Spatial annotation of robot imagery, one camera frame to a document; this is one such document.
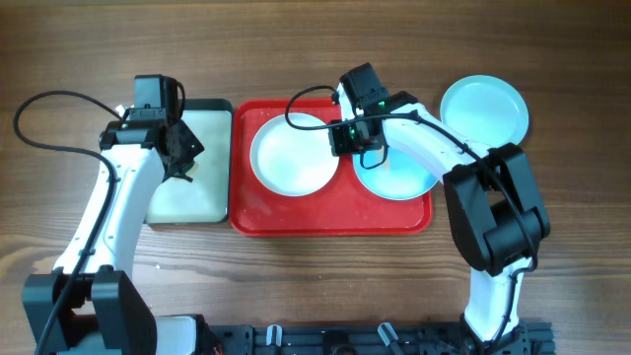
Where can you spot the green plate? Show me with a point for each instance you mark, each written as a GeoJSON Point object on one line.
{"type": "Point", "coordinates": [487, 109]}

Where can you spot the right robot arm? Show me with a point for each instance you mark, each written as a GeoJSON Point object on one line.
{"type": "Point", "coordinates": [496, 212]}

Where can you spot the red plastic tray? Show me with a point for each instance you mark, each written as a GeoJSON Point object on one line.
{"type": "Point", "coordinates": [343, 207]}

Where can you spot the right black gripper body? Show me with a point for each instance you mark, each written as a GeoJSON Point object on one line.
{"type": "Point", "coordinates": [347, 140]}

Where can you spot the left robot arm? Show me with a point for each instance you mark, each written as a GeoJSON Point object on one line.
{"type": "Point", "coordinates": [88, 303]}

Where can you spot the light blue plate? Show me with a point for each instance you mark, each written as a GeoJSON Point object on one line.
{"type": "Point", "coordinates": [398, 178]}

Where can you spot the green and yellow sponge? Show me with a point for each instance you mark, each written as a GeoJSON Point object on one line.
{"type": "Point", "coordinates": [191, 169]}

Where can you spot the black tray with water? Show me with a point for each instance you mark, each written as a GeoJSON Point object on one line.
{"type": "Point", "coordinates": [205, 198]}

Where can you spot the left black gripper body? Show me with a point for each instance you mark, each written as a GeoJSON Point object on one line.
{"type": "Point", "coordinates": [183, 159]}

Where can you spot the white plate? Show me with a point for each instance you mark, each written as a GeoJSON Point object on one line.
{"type": "Point", "coordinates": [290, 155]}

